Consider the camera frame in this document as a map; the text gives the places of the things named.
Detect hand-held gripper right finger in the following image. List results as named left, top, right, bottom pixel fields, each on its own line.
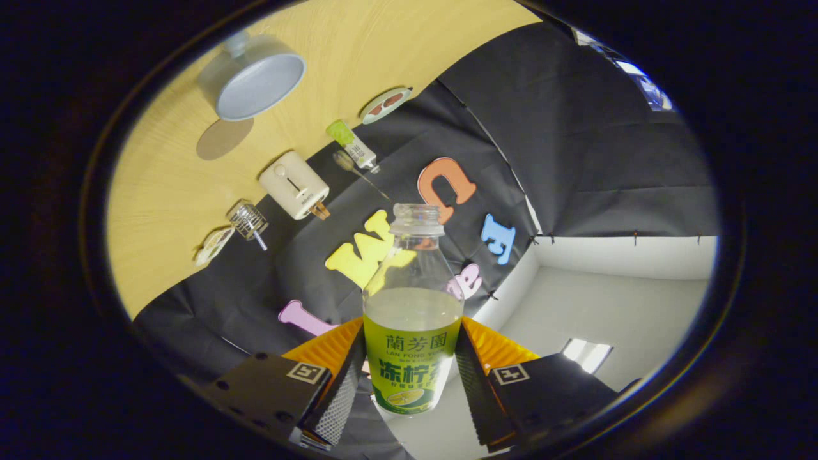
left=452, top=315, right=640, bottom=451

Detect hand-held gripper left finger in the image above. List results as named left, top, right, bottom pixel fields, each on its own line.
left=198, top=316, right=368, bottom=451

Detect green label juice bottle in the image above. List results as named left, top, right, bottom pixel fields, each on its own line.
left=362, top=203, right=465, bottom=416

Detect round brown coaster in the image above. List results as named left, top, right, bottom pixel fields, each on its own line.
left=196, top=118, right=255, bottom=161

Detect pale blue cup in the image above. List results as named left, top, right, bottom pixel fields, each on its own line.
left=198, top=31, right=307, bottom=122

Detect small white capped green bottle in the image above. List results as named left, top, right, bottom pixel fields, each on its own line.
left=326, top=119, right=381, bottom=174

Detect long ceiling light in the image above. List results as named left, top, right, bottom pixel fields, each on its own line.
left=561, top=337, right=614, bottom=374

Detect white food tray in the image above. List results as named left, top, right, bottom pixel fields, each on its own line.
left=194, top=226, right=236, bottom=268

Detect cream toaster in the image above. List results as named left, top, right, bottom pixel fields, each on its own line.
left=258, top=151, right=330, bottom=221

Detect pale green plate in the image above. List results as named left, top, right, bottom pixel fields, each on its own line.
left=360, top=87, right=413, bottom=125

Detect wooden table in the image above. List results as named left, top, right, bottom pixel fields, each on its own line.
left=105, top=0, right=544, bottom=320

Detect wire mesh holder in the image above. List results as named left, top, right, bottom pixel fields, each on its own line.
left=228, top=201, right=270, bottom=242

